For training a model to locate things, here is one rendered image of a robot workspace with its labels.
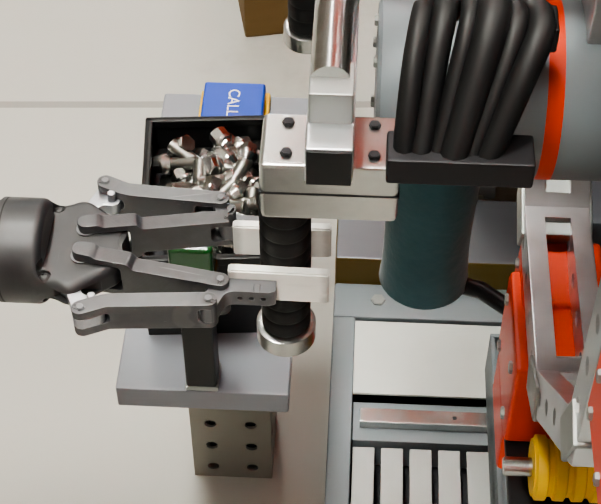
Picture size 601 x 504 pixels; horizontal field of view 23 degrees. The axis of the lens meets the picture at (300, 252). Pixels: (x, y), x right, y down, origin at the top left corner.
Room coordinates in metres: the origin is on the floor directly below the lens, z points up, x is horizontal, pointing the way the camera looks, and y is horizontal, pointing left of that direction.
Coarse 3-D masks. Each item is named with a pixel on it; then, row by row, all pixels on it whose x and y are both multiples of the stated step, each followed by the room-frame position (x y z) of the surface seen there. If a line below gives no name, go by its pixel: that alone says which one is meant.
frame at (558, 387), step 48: (528, 192) 0.94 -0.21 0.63; (576, 192) 0.94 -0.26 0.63; (528, 240) 0.89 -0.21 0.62; (576, 240) 0.89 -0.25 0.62; (528, 288) 0.84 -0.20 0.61; (576, 288) 0.84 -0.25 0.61; (528, 336) 0.80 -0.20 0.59; (576, 336) 0.80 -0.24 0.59; (528, 384) 0.75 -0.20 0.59; (576, 384) 0.60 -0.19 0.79; (576, 432) 0.57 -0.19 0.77
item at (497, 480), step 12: (492, 336) 1.14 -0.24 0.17; (492, 348) 1.12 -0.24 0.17; (492, 360) 1.10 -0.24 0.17; (492, 372) 1.08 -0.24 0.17; (492, 384) 1.06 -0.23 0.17; (492, 396) 1.05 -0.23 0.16; (492, 408) 1.03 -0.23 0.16; (492, 420) 1.02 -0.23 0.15; (492, 432) 1.01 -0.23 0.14; (492, 444) 0.99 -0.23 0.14; (492, 456) 0.98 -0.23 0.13; (492, 468) 0.97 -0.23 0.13; (492, 480) 0.95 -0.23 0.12; (504, 480) 0.94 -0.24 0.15; (492, 492) 0.94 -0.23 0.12; (504, 492) 0.92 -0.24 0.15
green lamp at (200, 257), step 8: (192, 248) 0.84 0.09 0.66; (200, 248) 0.84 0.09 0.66; (208, 248) 0.84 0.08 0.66; (216, 248) 0.87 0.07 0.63; (168, 256) 0.84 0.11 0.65; (176, 256) 0.84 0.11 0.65; (184, 256) 0.84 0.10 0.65; (192, 256) 0.84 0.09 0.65; (200, 256) 0.84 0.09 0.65; (208, 256) 0.84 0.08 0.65; (176, 264) 0.84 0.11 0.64; (184, 264) 0.84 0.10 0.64; (192, 264) 0.84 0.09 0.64; (200, 264) 0.84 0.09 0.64; (208, 264) 0.84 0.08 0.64
